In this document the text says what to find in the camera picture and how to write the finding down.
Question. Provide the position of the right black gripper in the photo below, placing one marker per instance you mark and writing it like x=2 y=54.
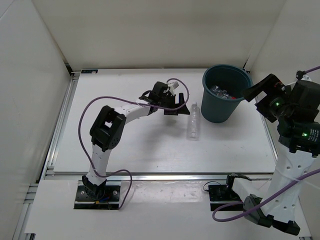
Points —
x=272 y=86

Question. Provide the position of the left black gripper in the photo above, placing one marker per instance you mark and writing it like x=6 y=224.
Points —
x=172 y=97

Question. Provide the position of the blue label plastic bottle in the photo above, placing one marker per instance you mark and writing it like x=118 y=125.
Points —
x=220 y=92

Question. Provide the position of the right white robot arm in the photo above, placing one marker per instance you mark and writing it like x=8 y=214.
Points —
x=294 y=108

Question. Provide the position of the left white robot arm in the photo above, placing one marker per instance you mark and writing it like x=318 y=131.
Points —
x=107 y=129

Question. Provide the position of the dark teal plastic bin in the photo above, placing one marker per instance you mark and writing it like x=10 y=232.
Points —
x=230 y=78

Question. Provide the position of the clear unlabeled plastic bottle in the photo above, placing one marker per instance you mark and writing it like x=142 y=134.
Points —
x=193 y=125

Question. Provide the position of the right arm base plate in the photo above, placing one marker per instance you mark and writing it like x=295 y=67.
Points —
x=222 y=194

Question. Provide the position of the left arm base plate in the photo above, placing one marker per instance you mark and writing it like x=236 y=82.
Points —
x=107 y=199

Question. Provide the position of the aluminium table frame rail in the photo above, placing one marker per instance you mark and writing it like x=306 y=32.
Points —
x=166 y=200

